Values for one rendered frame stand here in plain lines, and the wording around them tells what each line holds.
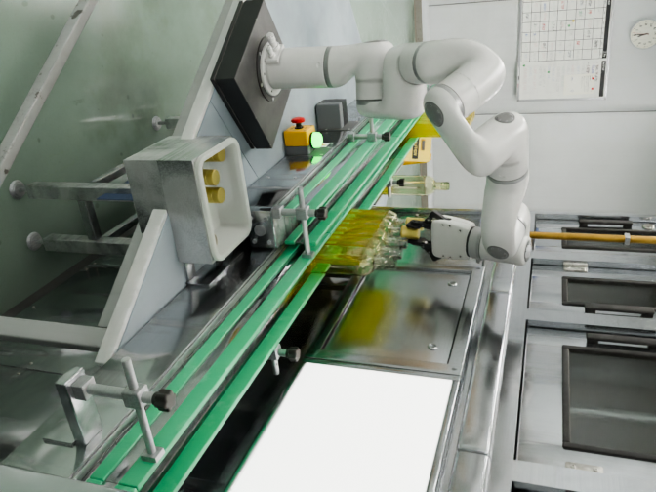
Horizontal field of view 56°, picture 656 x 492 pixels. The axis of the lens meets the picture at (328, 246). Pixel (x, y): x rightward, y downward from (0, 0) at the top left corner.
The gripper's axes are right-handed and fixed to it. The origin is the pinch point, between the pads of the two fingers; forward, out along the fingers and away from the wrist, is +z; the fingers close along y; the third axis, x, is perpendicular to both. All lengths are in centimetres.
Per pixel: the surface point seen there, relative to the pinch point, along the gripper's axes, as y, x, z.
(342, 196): 6.3, -1.8, 22.8
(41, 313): -16, 55, 87
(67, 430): 5, 94, 10
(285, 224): 8.8, 24.8, 21.6
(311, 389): -13, 51, -2
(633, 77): -67, -583, 44
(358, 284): -12.8, 9.6, 12.2
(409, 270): -12.6, -2.3, 3.4
